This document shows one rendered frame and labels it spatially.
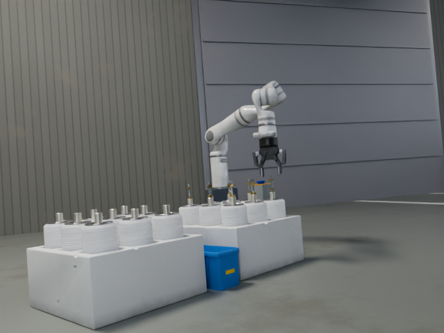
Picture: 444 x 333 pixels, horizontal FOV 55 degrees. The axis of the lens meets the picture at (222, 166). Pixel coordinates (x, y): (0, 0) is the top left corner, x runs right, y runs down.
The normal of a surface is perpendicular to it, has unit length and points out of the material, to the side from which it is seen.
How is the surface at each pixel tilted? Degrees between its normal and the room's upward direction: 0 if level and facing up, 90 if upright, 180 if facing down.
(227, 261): 92
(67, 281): 90
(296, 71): 90
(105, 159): 90
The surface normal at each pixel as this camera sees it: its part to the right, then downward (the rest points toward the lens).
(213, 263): -0.68, 0.06
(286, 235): 0.72, -0.07
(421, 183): 0.31, -0.06
